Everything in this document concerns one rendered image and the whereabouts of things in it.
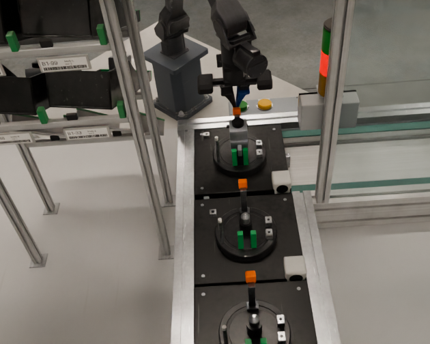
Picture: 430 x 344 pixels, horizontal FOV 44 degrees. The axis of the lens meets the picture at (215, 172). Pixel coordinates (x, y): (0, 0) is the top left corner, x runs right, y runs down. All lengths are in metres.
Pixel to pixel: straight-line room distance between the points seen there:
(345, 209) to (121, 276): 0.57
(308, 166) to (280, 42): 2.22
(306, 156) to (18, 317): 0.83
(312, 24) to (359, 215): 2.55
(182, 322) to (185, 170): 0.43
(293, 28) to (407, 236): 2.53
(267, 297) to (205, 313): 0.13
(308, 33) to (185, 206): 2.53
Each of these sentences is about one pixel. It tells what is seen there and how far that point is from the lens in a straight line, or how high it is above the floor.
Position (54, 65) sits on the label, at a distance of 0.96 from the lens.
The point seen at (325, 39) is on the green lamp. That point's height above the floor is 1.39.
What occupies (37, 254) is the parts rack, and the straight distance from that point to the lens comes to 1.39.
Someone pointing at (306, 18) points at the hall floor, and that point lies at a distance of 3.85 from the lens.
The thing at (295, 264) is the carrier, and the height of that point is 0.99.
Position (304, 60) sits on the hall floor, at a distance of 3.43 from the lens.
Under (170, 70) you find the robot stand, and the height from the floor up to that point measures 1.06.
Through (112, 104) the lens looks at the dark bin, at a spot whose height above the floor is 1.31.
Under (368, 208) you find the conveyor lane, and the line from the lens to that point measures 1.34.
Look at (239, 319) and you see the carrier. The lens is 1.08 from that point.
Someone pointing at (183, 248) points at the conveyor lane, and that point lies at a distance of 1.23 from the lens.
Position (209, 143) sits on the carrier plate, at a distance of 1.43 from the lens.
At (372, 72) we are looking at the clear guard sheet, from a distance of 1.07.
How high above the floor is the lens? 1.94
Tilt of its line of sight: 46 degrees down
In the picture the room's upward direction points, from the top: 6 degrees counter-clockwise
